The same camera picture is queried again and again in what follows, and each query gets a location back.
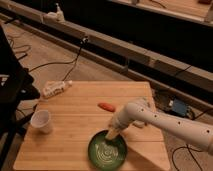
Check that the white paper cup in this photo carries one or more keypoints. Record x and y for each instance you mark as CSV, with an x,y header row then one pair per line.
x,y
41,120

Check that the green ceramic bowl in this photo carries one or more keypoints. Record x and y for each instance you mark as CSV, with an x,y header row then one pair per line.
x,y
107,155

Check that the orange carrot toy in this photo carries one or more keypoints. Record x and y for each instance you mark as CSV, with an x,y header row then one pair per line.
x,y
107,107

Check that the white object on ledge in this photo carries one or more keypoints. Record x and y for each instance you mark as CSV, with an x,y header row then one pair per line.
x,y
58,15

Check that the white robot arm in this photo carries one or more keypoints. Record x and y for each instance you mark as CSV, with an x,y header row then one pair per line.
x,y
195,133

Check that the blue power box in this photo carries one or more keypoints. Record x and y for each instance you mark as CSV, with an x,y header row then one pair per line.
x,y
178,107

